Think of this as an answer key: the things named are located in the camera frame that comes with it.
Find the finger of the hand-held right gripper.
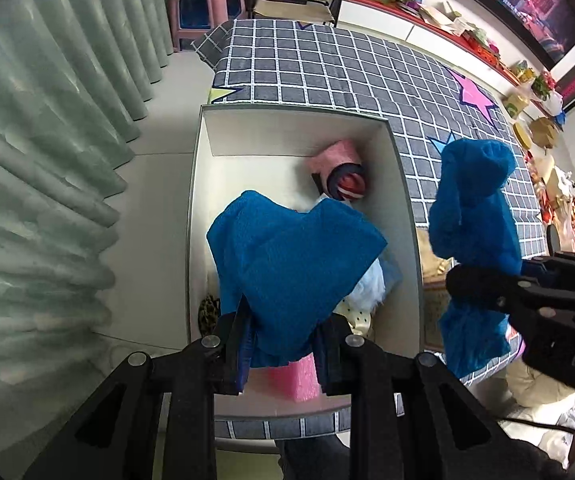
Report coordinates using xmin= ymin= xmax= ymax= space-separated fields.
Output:
xmin=520 ymin=251 xmax=575 ymax=288
xmin=445 ymin=265 xmax=575 ymax=323

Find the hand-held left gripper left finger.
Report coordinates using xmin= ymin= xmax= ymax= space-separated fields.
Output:
xmin=22 ymin=305 xmax=253 ymax=480

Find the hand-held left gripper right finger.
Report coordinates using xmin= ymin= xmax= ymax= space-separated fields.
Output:
xmin=317 ymin=315 xmax=568 ymax=480

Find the bright pink sponge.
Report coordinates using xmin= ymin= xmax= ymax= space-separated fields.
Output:
xmin=252 ymin=352 xmax=323 ymax=403

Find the cream polka dot cloth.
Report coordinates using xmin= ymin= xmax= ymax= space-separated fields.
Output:
xmin=340 ymin=300 xmax=373 ymax=338

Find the blue mesh cloth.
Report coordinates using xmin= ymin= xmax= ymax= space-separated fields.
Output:
xmin=427 ymin=137 xmax=524 ymax=381

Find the blue towel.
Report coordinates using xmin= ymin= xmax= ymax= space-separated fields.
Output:
xmin=206 ymin=190 xmax=388 ymax=368

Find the white storage box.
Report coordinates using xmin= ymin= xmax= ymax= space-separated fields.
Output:
xmin=186 ymin=103 xmax=425 ymax=421

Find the cream cushion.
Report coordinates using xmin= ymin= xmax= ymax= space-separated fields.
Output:
xmin=506 ymin=360 xmax=575 ymax=406

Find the leopard print cloth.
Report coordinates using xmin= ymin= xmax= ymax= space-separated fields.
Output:
xmin=197 ymin=294 xmax=220 ymax=336

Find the tan patterned cloth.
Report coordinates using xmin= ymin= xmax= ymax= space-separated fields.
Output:
xmin=416 ymin=227 xmax=455 ymax=281

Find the light blue fluffy cloth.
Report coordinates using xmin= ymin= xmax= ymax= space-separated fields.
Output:
xmin=312 ymin=195 xmax=388 ymax=311

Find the pile of cream paper bags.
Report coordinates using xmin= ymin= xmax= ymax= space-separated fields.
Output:
xmin=531 ymin=155 xmax=575 ymax=202

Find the dark cloth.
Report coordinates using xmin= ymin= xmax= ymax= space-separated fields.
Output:
xmin=274 ymin=437 xmax=355 ymax=480

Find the red blue striped ball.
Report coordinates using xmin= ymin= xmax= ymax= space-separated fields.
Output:
xmin=328 ymin=162 xmax=369 ymax=202

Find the red flower plant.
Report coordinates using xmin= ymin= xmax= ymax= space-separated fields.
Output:
xmin=532 ymin=71 xmax=554 ymax=101

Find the pale pink foam block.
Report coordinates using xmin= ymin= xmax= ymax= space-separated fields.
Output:
xmin=308 ymin=139 xmax=363 ymax=196

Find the red long shelf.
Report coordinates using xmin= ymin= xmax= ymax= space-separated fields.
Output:
xmin=340 ymin=0 xmax=523 ymax=88

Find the grey checked bedsheet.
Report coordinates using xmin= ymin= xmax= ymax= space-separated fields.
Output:
xmin=190 ymin=19 xmax=548 ymax=441

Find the green curtain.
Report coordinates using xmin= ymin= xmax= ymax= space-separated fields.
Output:
xmin=0 ymin=0 xmax=178 ymax=461

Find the black cable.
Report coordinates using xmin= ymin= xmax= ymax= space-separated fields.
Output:
xmin=497 ymin=407 xmax=575 ymax=433

